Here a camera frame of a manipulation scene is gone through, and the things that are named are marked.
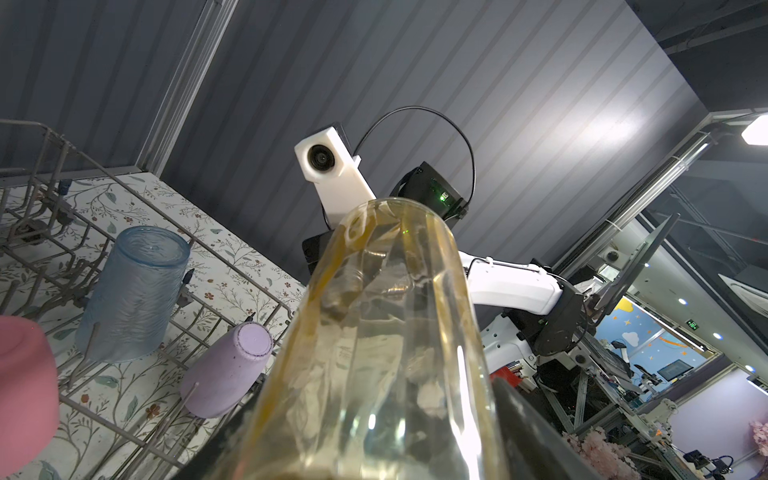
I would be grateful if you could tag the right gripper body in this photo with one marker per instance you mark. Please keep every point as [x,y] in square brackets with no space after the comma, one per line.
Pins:
[314,247]

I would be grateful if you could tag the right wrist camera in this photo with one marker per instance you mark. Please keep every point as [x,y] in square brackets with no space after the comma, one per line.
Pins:
[327,162]

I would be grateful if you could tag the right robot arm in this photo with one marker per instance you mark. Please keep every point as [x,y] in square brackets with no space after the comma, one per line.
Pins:
[541,310]

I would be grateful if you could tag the yellow transparent cup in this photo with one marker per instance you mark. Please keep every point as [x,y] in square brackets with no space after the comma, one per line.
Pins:
[382,374]

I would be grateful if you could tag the grey wire dish rack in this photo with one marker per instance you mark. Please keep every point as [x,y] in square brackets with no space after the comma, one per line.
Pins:
[61,212]

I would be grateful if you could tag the purple cup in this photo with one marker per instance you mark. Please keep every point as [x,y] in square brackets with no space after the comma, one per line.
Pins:
[223,375]

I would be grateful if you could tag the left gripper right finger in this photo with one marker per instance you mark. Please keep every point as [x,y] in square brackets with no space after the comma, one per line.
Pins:
[534,449]

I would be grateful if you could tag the blue-grey transparent cup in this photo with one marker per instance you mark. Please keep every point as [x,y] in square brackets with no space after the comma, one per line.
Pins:
[131,304]

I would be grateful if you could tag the pink cup front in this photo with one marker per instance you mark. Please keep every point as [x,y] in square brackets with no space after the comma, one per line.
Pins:
[29,393]

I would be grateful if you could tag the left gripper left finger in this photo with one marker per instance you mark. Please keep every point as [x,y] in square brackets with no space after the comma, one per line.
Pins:
[217,458]

